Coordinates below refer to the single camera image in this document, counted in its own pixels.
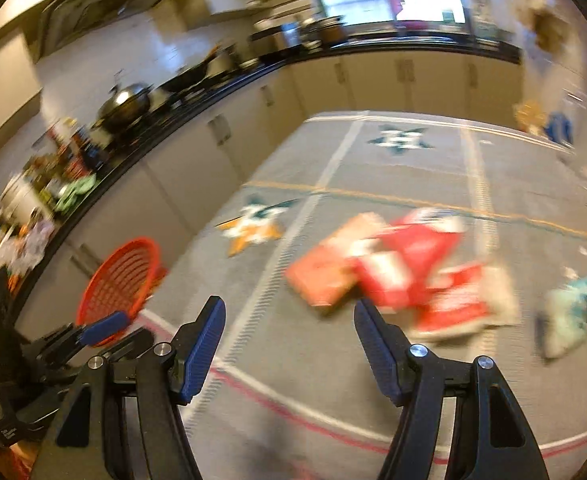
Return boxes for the crumpled plastic bags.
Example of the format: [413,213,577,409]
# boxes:
[0,219,56,278]

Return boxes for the white electric kettle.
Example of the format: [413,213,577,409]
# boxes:
[0,174,51,224]

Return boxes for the brown cooking pot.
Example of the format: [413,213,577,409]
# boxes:
[300,16,348,47]

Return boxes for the lidded steel wok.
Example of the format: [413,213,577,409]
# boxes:
[95,70,153,134]

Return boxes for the blue white tissue pack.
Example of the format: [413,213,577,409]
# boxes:
[535,278,587,361]

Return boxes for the red white snack bag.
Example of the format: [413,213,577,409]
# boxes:
[353,207,520,341]

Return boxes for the red plastic basket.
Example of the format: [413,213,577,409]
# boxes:
[75,237,165,337]

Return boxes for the orange cardboard box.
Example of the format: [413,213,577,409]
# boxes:
[284,212,388,311]

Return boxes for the black frying pan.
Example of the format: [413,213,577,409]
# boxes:
[160,44,220,93]

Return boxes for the green cloth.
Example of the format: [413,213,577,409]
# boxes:
[54,174,97,214]

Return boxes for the kitchen base cabinets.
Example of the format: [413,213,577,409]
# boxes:
[8,38,521,337]

